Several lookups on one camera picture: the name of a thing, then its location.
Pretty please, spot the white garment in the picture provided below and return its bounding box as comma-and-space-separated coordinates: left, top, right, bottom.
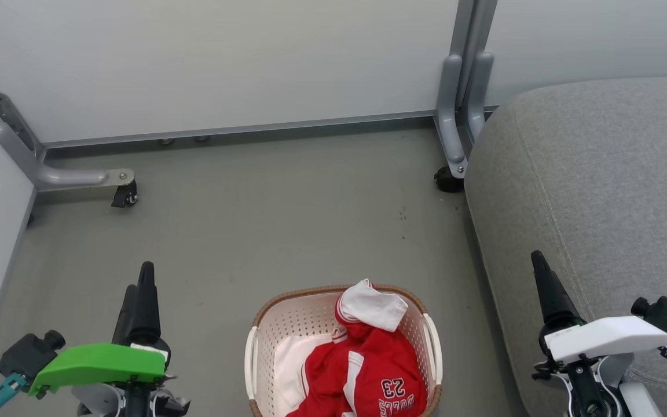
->
274, 334, 334, 413

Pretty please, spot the grey partition post foot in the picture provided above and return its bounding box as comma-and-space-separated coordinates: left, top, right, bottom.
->
434, 0, 499, 180

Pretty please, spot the white plastic laundry basket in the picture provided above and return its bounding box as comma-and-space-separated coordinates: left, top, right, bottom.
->
244, 284, 444, 417

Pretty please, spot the grey angled partition foot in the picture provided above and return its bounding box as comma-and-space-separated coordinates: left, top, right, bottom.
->
0, 39, 135, 193

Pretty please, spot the grey fabric sofa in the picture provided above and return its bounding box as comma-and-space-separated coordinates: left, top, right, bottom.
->
464, 75, 667, 417

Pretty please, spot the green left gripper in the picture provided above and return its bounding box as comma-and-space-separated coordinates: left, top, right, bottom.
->
28, 262, 171, 398

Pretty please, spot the red top with white sleeve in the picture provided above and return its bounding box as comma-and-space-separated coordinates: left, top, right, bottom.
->
287, 279, 422, 417

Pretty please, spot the red Bulls 23 jersey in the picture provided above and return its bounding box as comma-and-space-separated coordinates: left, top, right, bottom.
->
342, 345, 428, 417

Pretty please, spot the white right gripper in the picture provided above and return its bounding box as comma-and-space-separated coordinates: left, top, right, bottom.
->
532, 250, 667, 365

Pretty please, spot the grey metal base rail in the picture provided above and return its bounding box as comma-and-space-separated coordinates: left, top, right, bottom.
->
43, 109, 439, 150

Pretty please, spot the black caster wheel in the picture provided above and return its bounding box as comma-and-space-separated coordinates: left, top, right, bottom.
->
434, 166, 466, 193
111, 180, 138, 209

